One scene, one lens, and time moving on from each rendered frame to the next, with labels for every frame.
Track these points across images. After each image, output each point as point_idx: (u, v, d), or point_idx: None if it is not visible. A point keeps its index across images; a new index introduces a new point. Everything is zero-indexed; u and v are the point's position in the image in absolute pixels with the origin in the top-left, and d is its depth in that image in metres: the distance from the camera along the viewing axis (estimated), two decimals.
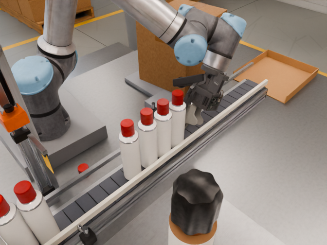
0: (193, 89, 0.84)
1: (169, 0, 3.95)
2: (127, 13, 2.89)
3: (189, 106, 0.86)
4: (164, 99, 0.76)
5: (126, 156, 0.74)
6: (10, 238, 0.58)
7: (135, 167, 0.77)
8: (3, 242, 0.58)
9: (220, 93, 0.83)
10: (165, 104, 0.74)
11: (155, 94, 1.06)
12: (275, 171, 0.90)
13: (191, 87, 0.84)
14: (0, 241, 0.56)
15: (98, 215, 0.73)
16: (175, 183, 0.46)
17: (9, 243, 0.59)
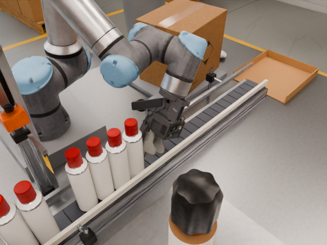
0: (151, 115, 0.75)
1: (169, 0, 3.95)
2: (127, 13, 2.89)
3: (147, 133, 0.77)
4: (116, 129, 0.67)
5: (76, 187, 0.66)
6: (10, 238, 0.58)
7: (88, 198, 0.70)
8: (3, 242, 0.58)
9: (180, 120, 0.74)
10: (114, 135, 0.66)
11: (155, 94, 1.06)
12: (275, 171, 0.90)
13: (149, 113, 0.75)
14: (0, 241, 0.56)
15: (98, 215, 0.73)
16: (175, 183, 0.46)
17: (9, 243, 0.59)
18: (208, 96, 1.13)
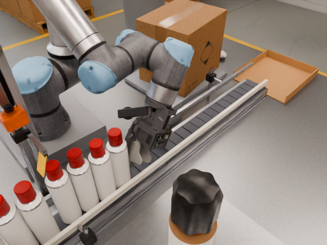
0: (136, 124, 0.73)
1: (169, 0, 3.95)
2: (127, 13, 2.89)
3: (133, 142, 0.75)
4: (99, 139, 0.65)
5: (57, 200, 0.64)
6: (10, 238, 0.58)
7: (71, 211, 0.68)
8: (3, 242, 0.58)
9: (167, 130, 0.71)
10: (96, 147, 0.63)
11: None
12: (275, 171, 0.90)
13: (134, 121, 0.73)
14: (0, 241, 0.56)
15: (98, 215, 0.73)
16: (175, 183, 0.46)
17: (9, 243, 0.59)
18: (208, 96, 1.13)
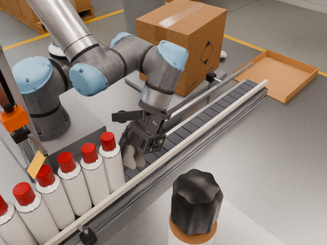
0: (130, 128, 0.72)
1: (169, 0, 3.95)
2: (127, 13, 2.89)
3: (127, 147, 0.73)
4: (91, 144, 0.64)
5: (51, 206, 0.63)
6: (8, 238, 0.58)
7: (65, 214, 0.67)
8: (2, 240, 0.58)
9: (161, 133, 0.70)
10: (88, 151, 0.62)
11: None
12: (275, 171, 0.90)
13: (128, 126, 0.72)
14: (0, 239, 0.57)
15: (98, 215, 0.73)
16: (175, 183, 0.46)
17: (6, 242, 0.59)
18: (208, 96, 1.13)
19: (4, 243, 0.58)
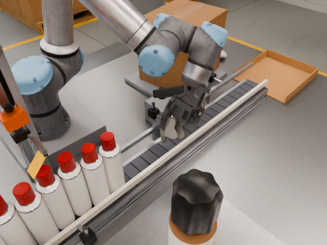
0: (172, 101, 0.80)
1: (169, 0, 3.95)
2: None
3: (169, 119, 0.82)
4: (91, 144, 0.64)
5: (51, 206, 0.63)
6: (8, 238, 0.58)
7: (65, 214, 0.67)
8: (2, 240, 0.58)
9: (201, 106, 0.78)
10: (88, 151, 0.62)
11: None
12: (275, 171, 0.90)
13: (171, 99, 0.80)
14: (0, 239, 0.57)
15: (98, 215, 0.73)
16: (175, 183, 0.46)
17: (6, 242, 0.59)
18: (208, 96, 1.13)
19: (4, 243, 0.58)
